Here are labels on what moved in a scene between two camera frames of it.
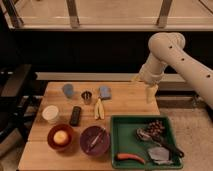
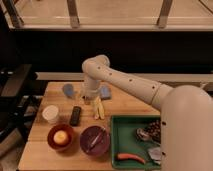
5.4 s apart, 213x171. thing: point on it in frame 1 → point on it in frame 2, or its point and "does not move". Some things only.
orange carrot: (123, 156) does not move
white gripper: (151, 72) → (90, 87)
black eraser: (75, 116) does not move
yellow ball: (60, 137) does not move
